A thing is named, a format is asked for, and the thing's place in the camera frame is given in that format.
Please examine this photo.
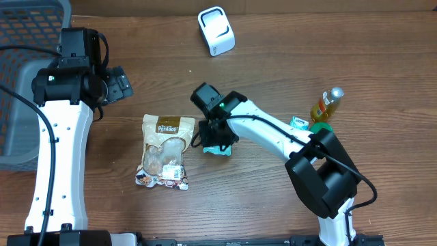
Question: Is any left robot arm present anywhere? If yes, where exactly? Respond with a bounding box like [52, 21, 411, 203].
[7, 27, 141, 245]

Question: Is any grey plastic shopping basket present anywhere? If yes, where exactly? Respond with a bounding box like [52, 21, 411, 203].
[0, 0, 73, 172]

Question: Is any teal wafer packet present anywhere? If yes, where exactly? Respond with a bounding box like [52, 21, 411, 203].
[203, 146, 231, 156]

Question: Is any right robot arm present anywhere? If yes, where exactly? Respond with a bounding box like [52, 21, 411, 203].
[191, 83, 361, 245]

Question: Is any yellow dish soap bottle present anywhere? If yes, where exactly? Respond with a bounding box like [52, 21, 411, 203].
[310, 87, 344, 122]

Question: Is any green lidded jar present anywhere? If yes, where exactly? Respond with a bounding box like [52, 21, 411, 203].
[310, 122, 334, 133]

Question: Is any brown snack bag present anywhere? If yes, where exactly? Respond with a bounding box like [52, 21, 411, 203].
[135, 114, 195, 191]

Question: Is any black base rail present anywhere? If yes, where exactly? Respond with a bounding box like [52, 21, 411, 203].
[138, 234, 385, 246]

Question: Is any white barcode scanner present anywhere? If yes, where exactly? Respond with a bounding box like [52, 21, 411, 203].
[197, 6, 236, 57]

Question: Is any teal tissue pack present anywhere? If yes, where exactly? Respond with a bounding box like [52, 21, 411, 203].
[290, 116, 309, 131]

